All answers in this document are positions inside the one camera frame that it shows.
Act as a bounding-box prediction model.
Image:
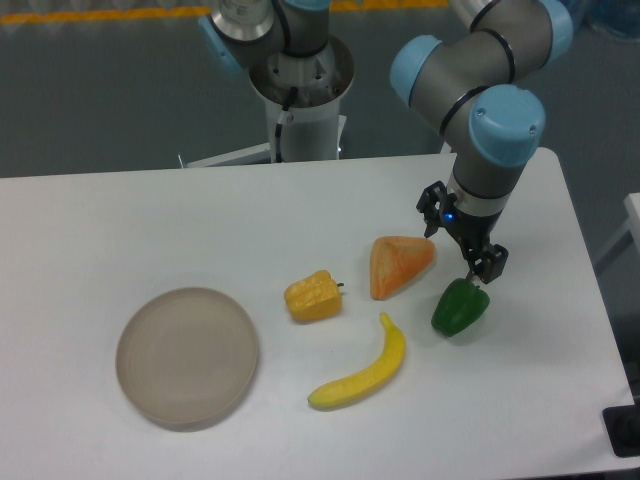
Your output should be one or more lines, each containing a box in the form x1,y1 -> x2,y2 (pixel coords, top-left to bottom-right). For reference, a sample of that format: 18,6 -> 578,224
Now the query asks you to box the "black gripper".
417,181 -> 509,284

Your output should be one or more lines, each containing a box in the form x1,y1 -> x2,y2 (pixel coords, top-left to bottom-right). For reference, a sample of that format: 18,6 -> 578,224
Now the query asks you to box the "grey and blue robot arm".
199,1 -> 573,283

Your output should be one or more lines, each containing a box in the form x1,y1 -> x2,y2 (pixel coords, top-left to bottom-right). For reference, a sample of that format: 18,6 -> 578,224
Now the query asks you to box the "green toy pepper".
431,278 -> 490,337

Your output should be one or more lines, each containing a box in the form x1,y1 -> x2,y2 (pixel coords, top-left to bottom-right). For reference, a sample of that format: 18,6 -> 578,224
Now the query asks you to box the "yellow toy pepper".
284,270 -> 343,323

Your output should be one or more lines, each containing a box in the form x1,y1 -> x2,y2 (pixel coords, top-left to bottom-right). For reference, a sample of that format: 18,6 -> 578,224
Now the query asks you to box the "orange triangular toy fruit slice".
369,236 -> 436,300

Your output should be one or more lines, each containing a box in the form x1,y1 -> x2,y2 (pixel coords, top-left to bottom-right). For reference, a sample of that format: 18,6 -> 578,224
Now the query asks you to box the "white furniture edge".
592,192 -> 639,275

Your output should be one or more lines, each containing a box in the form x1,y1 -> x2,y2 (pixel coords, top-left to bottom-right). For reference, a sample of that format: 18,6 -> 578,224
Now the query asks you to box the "yellow toy banana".
307,312 -> 406,411

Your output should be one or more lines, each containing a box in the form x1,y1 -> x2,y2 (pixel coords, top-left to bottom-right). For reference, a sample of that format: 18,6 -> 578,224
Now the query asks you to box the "black device at table edge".
602,405 -> 639,458

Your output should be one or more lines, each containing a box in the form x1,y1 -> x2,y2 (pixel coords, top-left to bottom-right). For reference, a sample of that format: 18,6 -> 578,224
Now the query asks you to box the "beige round plate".
115,287 -> 259,432

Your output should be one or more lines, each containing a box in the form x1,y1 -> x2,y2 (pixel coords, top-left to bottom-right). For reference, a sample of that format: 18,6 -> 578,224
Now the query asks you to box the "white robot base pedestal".
184,35 -> 355,168

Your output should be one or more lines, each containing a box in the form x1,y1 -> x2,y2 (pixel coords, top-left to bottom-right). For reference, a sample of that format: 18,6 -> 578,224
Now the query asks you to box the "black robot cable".
272,86 -> 299,164

